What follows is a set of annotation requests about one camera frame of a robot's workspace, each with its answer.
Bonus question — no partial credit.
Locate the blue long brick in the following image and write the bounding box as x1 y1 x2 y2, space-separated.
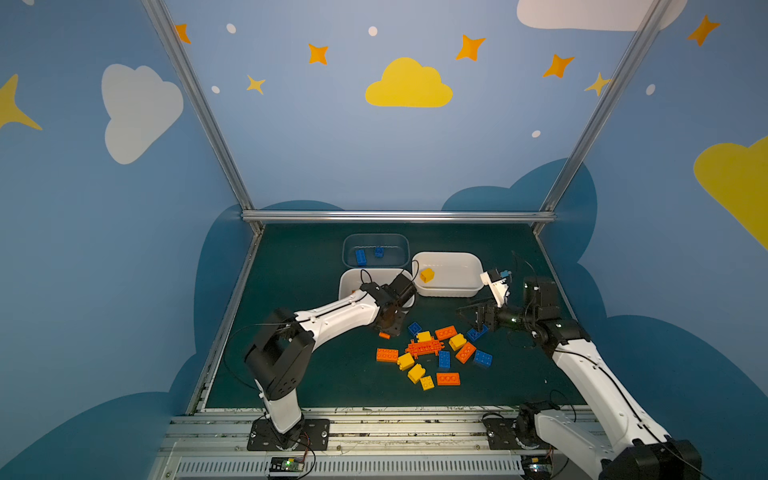
355 249 367 267

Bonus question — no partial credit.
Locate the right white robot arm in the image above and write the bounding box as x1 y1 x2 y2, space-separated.
475 270 704 479

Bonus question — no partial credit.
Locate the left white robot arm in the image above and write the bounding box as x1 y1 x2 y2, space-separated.
243 274 416 438

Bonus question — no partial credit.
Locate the white container left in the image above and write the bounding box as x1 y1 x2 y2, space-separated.
338 268 412 303

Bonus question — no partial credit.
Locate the white container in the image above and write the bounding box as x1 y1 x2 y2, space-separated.
338 268 412 303
413 252 484 298

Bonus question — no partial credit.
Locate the white container right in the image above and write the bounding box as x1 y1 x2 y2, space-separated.
413 252 484 298

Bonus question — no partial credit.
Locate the clear plastic container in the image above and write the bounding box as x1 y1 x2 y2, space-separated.
341 233 411 268

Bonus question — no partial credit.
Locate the orange lego chassis piece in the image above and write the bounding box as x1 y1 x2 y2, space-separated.
405 340 444 359

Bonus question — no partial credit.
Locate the blue brick upper right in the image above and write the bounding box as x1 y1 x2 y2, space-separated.
467 325 489 342

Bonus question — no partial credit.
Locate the small yellow brick bottom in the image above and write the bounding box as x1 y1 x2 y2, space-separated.
420 376 434 391

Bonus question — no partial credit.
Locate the right circuit board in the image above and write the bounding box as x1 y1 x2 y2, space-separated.
520 456 553 480

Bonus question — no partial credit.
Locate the circuit board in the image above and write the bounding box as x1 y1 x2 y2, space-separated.
520 456 553 480
267 457 305 478

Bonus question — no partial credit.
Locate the left circuit board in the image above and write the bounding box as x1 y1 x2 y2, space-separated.
267 457 305 478

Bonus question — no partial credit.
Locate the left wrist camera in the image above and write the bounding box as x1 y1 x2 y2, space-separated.
389 271 416 306

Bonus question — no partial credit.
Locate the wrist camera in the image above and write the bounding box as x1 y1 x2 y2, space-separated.
389 271 416 306
480 269 511 308

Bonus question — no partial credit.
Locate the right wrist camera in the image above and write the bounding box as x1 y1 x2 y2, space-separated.
480 269 511 308

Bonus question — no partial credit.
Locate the aluminium frame right post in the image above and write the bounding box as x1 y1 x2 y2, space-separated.
532 0 672 238

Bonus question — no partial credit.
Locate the aluminium frame post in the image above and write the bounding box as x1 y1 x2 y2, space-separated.
142 0 253 212
532 0 672 238

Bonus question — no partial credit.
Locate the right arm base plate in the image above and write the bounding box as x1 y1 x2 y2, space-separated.
481 414 541 450

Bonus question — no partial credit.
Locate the aluminium front rail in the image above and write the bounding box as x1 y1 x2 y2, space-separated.
149 405 604 479

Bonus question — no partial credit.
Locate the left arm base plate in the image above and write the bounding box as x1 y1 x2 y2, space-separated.
246 418 330 451

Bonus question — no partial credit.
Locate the aluminium frame back bar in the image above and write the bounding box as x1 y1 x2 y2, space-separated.
241 210 556 224

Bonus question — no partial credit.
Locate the aluminium frame left post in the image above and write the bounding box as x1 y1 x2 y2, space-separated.
142 0 253 212

